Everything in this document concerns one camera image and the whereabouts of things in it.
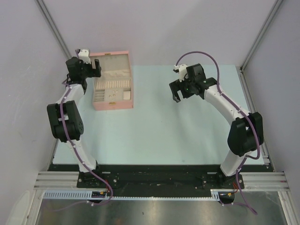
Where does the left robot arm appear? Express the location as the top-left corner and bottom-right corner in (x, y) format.
(46, 57), (101, 173)

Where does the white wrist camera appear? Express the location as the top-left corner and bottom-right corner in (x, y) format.
(173, 64), (188, 82)
(75, 49), (91, 64)

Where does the pink jewelry box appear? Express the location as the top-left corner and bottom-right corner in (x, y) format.
(90, 51), (134, 111)

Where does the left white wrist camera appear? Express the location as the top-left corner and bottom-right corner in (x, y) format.
(75, 49), (91, 64)

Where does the purple cable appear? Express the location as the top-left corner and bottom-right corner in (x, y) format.
(175, 51), (262, 215)
(50, 49), (114, 211)

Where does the white slotted cable duct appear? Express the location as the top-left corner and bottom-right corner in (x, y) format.
(43, 188), (235, 202)

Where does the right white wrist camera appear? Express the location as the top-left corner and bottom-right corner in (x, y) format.
(173, 64), (188, 82)

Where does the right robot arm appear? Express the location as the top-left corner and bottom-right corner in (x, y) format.
(169, 64), (263, 188)

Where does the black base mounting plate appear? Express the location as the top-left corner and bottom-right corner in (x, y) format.
(48, 164), (246, 197)

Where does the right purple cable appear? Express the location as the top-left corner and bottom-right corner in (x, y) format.
(175, 51), (262, 215)

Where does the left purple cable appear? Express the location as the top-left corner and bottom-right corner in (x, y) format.
(50, 49), (114, 211)

